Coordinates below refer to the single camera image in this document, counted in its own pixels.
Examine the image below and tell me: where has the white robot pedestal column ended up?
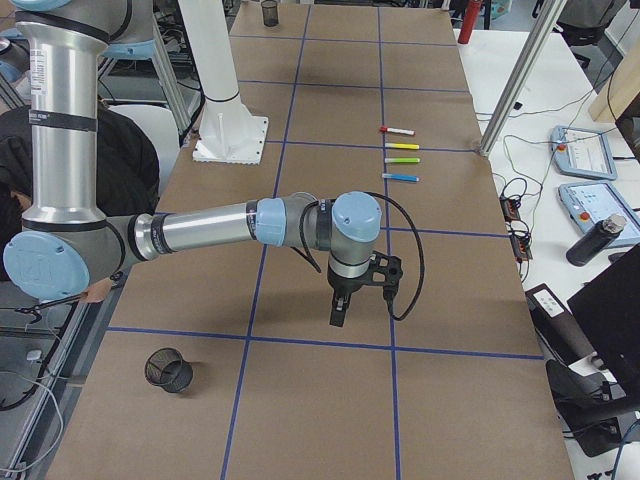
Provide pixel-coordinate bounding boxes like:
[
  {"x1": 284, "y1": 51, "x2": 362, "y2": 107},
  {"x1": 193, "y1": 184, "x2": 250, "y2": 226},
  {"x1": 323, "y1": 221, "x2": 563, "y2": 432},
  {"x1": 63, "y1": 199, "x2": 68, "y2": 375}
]
[{"x1": 179, "y1": 0, "x2": 269, "y2": 165}]

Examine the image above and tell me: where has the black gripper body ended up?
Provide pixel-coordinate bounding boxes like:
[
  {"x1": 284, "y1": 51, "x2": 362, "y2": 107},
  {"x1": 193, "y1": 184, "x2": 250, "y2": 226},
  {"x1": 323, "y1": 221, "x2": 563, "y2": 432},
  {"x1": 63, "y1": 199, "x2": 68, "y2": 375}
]
[{"x1": 327, "y1": 269, "x2": 371, "y2": 303}]

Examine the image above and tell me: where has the blue teach pendant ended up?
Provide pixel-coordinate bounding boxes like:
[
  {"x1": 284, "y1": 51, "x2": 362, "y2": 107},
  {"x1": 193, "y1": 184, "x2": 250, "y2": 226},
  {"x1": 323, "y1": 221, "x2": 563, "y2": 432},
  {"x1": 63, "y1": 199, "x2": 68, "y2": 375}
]
[
  {"x1": 550, "y1": 125, "x2": 617, "y2": 180},
  {"x1": 558, "y1": 180, "x2": 639, "y2": 248}
]

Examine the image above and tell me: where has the black camera cable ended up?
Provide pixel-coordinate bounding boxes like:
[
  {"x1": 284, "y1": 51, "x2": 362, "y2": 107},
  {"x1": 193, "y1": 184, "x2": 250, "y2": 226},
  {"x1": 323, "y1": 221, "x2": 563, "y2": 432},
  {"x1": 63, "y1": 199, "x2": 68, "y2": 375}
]
[{"x1": 372, "y1": 192, "x2": 427, "y2": 321}]

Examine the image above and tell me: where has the black water bottle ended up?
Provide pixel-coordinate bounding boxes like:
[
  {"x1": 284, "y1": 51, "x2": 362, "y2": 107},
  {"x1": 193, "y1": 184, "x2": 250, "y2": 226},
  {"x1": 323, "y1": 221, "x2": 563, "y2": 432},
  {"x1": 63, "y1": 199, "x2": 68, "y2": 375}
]
[{"x1": 565, "y1": 214, "x2": 627, "y2": 267}]

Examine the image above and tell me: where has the far black mesh pencil cup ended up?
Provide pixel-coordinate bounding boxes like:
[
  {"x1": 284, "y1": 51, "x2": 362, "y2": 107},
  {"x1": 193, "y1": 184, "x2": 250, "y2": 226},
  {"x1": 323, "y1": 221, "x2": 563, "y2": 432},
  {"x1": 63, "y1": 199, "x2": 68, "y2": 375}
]
[{"x1": 260, "y1": 0, "x2": 279, "y2": 27}]

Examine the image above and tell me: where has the small black electronics board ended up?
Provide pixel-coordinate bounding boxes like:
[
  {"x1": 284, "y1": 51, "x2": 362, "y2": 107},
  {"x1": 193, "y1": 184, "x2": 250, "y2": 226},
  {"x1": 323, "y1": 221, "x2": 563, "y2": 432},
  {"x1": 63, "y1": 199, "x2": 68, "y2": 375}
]
[{"x1": 499, "y1": 196, "x2": 521, "y2": 222}]

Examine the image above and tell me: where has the near black mesh pencil cup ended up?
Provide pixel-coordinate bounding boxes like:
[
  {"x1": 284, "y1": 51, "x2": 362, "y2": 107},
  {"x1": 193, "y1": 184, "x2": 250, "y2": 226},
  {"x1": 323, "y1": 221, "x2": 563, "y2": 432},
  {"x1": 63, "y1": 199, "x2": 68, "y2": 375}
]
[{"x1": 144, "y1": 347, "x2": 193, "y2": 393}]

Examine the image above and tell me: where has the black mesh pencil cup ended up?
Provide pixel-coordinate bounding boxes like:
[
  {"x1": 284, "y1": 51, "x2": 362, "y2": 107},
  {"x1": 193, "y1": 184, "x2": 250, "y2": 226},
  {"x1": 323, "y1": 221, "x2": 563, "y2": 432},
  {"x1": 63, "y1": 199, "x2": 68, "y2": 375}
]
[
  {"x1": 260, "y1": 0, "x2": 279, "y2": 27},
  {"x1": 144, "y1": 347, "x2": 193, "y2": 393}
]

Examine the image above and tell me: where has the near blue teach pendant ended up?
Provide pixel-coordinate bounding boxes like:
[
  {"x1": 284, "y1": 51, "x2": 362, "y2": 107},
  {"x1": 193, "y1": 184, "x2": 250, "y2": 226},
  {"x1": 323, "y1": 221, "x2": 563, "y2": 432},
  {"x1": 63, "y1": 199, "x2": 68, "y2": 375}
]
[{"x1": 558, "y1": 180, "x2": 639, "y2": 248}]

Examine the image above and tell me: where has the far blue teach pendant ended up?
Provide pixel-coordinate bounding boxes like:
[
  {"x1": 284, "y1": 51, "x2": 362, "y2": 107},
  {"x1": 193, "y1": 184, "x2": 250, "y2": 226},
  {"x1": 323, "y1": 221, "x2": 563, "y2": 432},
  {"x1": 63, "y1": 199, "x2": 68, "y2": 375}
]
[{"x1": 550, "y1": 125, "x2": 617, "y2": 180}]

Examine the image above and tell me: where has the red water bottle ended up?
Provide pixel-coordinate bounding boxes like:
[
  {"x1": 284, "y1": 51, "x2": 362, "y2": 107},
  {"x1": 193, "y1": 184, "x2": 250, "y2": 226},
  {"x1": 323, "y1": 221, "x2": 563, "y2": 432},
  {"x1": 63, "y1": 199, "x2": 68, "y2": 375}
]
[{"x1": 457, "y1": 0, "x2": 483, "y2": 45}]

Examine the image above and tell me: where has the yellow highlighter marker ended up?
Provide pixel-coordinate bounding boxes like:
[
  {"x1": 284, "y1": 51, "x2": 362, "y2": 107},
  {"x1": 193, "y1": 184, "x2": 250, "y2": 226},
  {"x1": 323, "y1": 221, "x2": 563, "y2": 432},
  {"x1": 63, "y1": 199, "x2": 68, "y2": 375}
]
[{"x1": 384, "y1": 142, "x2": 420, "y2": 150}]

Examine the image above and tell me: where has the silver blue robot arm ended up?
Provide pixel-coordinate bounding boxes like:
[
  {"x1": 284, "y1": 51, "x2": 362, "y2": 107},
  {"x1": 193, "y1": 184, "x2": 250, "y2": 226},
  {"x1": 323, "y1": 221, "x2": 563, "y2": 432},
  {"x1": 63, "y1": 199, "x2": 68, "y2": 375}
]
[{"x1": 3, "y1": 1, "x2": 396, "y2": 326}]

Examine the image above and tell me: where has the seated person in black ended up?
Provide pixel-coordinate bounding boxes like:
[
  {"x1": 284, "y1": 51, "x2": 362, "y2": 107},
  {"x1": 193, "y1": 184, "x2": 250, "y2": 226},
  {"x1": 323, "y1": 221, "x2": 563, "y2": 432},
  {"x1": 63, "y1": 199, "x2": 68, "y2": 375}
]
[{"x1": 1, "y1": 105, "x2": 160, "y2": 238}]

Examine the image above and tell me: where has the blue marker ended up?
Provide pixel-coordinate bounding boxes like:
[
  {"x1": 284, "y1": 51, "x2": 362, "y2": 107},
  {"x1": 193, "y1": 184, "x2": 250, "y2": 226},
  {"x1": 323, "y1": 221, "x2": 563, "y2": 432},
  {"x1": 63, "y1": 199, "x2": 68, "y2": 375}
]
[{"x1": 381, "y1": 173, "x2": 420, "y2": 183}]

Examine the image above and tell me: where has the aluminium frame post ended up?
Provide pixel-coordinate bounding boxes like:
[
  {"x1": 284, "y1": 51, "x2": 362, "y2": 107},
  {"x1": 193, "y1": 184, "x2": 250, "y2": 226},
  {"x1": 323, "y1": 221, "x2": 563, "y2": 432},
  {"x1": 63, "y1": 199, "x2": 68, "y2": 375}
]
[{"x1": 478, "y1": 0, "x2": 567, "y2": 157}]

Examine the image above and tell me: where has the black monitor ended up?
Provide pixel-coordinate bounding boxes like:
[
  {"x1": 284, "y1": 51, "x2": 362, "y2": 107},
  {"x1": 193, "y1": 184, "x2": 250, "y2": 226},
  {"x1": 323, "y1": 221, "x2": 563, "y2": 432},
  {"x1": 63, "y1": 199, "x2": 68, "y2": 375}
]
[{"x1": 568, "y1": 246, "x2": 639, "y2": 395}]

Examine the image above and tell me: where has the red capped white marker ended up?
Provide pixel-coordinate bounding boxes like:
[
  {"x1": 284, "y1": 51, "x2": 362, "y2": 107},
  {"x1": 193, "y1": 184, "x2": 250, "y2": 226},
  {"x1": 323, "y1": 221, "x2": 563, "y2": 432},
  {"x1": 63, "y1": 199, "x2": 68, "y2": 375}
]
[{"x1": 379, "y1": 125, "x2": 415, "y2": 136}]

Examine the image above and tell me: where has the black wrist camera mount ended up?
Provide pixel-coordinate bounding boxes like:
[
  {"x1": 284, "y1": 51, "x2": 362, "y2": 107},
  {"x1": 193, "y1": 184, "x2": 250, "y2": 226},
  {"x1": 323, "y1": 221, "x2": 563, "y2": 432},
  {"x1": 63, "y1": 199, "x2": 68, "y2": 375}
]
[{"x1": 367, "y1": 251, "x2": 403, "y2": 306}]

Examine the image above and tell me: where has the green highlighter marker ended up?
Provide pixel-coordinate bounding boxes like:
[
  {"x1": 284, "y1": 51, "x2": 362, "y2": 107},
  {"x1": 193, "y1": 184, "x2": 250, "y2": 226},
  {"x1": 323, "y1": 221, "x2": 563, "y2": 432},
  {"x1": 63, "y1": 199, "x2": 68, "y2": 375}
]
[{"x1": 384, "y1": 157, "x2": 421, "y2": 164}]

